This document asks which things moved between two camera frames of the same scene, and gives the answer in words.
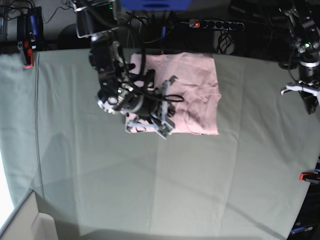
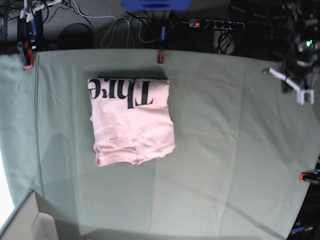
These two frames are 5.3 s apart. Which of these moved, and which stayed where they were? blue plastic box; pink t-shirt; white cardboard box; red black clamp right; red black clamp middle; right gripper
Moved: pink t-shirt; right gripper
Stayed: red black clamp middle; blue plastic box; red black clamp right; white cardboard box
